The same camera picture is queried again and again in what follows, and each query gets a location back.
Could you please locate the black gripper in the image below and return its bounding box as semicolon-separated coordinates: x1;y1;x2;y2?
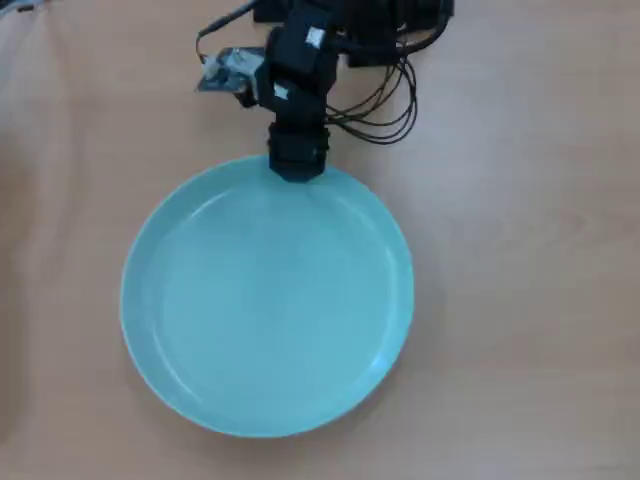
266;121;332;185

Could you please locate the light blue round plate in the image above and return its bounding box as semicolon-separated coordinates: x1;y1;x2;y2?
120;154;416;440

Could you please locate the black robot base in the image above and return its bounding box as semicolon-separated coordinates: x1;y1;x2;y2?
252;0;456;69

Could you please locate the grey object at table edge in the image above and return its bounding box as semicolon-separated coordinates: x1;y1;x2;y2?
0;0;51;14

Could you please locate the black looped servo cable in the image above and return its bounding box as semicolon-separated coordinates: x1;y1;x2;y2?
323;48;419;147
323;52;409;126

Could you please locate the small wrist camera board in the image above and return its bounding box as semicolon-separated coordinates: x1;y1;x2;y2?
193;46;266;97

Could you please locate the thin black camera cable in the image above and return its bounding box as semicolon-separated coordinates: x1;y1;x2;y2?
195;0;261;65

